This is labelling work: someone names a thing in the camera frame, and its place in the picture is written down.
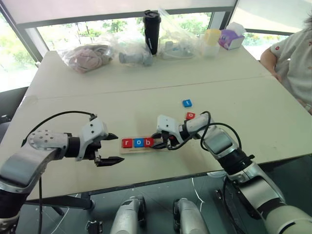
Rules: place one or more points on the red letter r block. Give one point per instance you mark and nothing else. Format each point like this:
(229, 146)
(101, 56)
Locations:
(127, 143)

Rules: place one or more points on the plastic bag with pink cloth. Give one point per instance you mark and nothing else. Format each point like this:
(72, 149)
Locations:
(86, 57)

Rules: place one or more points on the blue letter o block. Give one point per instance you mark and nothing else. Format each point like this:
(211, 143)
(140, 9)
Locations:
(138, 143)

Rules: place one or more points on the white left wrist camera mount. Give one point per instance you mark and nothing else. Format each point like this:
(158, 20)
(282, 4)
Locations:
(93, 130)

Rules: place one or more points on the black travel tumbler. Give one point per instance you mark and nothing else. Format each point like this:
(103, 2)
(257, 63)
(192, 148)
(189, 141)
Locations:
(152, 31)

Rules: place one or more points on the purple tissue box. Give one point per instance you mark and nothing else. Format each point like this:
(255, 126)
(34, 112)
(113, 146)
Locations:
(230, 37)

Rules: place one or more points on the yellow lidded plastic container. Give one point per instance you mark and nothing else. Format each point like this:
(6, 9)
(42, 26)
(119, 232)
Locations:
(211, 42)

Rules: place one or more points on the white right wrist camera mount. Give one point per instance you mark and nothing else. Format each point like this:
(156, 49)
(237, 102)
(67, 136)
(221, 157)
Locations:
(167, 123)

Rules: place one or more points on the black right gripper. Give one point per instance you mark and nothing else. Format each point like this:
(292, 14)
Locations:
(170, 140)

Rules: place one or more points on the plastic bag with grey parts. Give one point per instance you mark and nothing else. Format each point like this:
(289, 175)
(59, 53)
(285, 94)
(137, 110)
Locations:
(136, 57)

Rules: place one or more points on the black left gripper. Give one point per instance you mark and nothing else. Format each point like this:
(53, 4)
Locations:
(93, 152)

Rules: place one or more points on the large clear plastic bag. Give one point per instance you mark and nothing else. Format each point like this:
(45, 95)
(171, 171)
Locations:
(175, 41)

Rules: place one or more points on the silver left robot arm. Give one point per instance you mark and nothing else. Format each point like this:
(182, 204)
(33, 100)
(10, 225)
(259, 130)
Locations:
(22, 165)

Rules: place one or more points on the black chair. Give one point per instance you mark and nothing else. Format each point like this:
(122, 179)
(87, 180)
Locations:
(11, 109)

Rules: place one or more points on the blue letter t block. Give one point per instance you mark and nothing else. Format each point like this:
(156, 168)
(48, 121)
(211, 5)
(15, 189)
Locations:
(188, 103)

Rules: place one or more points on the silver robot leg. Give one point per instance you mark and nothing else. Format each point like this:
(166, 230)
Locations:
(190, 217)
(129, 217)

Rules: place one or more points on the red letter o block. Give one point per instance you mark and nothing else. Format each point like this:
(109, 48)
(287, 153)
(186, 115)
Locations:
(190, 115)

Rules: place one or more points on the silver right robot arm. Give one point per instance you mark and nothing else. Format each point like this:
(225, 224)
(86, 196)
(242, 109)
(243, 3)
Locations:
(248, 175)

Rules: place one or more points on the person in white shirt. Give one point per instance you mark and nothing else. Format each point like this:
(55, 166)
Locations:
(295, 61)

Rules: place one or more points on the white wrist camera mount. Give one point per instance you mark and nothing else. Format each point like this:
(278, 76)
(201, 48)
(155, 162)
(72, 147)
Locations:
(167, 123)
(93, 130)

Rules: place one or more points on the red letter b block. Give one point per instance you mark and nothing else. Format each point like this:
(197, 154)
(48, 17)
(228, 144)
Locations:
(148, 142)

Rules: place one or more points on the wooden letter tray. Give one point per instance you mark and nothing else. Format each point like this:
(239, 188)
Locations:
(146, 150)

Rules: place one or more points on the black table frame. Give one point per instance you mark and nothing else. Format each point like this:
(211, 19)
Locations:
(73, 201)

